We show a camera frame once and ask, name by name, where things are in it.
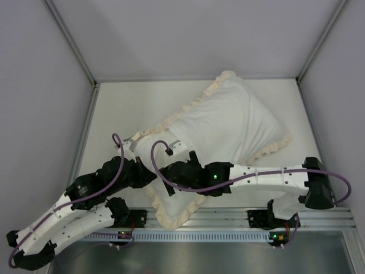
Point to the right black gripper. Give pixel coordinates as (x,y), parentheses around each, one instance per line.
(166,178)

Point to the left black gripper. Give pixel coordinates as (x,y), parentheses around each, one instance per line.
(140,170)

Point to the grey cream-ruffled pillowcase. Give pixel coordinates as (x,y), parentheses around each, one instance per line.
(227,123)

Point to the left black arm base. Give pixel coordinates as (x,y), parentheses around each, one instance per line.
(137,218)

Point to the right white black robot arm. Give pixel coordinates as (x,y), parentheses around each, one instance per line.
(302,186)

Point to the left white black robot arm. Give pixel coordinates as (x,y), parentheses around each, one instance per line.
(86,206)

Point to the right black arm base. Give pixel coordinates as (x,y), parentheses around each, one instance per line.
(259,219)

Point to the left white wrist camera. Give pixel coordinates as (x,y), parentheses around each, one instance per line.
(128,150)

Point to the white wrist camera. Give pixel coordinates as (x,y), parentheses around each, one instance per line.
(128,150)
(176,148)

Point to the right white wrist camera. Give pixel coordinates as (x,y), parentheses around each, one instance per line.
(176,148)

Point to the slotted grey cable duct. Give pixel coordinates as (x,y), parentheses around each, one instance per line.
(220,236)

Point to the aluminium mounting rail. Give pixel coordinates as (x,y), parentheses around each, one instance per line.
(335,219)

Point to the right aluminium frame post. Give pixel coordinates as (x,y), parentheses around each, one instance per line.
(324,34)

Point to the aluminium frame post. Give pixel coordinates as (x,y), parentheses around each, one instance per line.
(324,34)
(65,31)

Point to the left aluminium frame post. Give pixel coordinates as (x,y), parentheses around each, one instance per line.
(65,31)

